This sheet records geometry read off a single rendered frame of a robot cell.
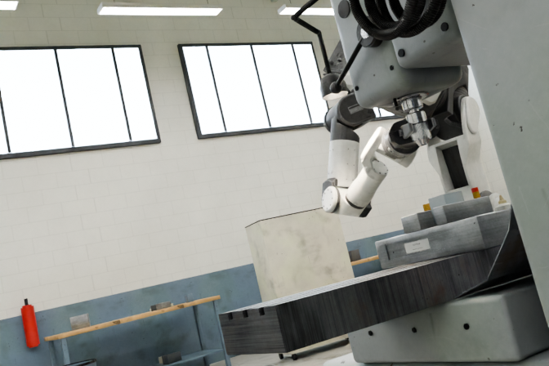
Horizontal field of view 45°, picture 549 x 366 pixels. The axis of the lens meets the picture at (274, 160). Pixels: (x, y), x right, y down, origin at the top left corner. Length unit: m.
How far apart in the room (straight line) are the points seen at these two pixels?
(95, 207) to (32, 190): 0.82
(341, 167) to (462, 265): 0.66
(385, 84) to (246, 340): 0.64
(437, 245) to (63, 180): 7.81
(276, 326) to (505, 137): 0.49
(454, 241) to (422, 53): 0.41
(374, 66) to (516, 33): 0.50
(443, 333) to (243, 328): 0.41
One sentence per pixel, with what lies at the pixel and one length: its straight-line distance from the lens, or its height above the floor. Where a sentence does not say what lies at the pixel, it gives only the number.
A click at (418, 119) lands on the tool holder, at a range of 1.57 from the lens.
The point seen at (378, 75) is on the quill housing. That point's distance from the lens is 1.53.
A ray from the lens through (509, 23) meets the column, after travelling 1.12.
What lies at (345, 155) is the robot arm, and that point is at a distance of 1.97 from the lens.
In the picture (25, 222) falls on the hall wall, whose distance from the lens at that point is 8.86.
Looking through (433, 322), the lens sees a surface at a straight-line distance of 1.41.
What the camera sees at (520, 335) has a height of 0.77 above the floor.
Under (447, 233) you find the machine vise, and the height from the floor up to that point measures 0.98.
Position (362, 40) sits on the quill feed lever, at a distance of 1.52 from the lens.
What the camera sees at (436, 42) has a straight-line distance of 1.37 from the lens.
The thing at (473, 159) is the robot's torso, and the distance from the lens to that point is 2.26.
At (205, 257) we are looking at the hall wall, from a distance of 9.49.
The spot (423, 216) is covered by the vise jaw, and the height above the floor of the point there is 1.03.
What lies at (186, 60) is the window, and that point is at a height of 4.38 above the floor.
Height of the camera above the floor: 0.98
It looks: 9 degrees up
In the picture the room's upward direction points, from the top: 13 degrees counter-clockwise
